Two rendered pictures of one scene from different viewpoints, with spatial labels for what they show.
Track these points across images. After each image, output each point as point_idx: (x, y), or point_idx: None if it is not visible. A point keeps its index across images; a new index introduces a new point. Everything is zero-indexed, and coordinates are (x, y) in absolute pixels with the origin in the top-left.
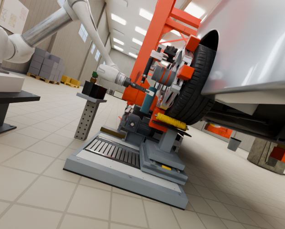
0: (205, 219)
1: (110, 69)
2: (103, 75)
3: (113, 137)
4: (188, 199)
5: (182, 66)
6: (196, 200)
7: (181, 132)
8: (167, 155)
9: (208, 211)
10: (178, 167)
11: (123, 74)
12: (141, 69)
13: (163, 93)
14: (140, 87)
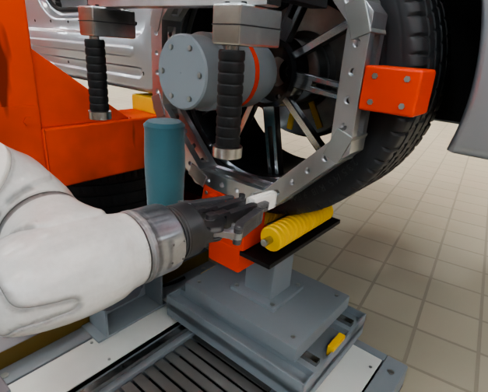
0: (422, 359)
1: (103, 261)
2: (78, 318)
3: (58, 355)
4: (366, 342)
5: (397, 71)
6: (368, 327)
7: (324, 230)
8: (297, 299)
9: (401, 334)
10: (342, 310)
11: (167, 222)
12: None
13: (180, 113)
14: (253, 222)
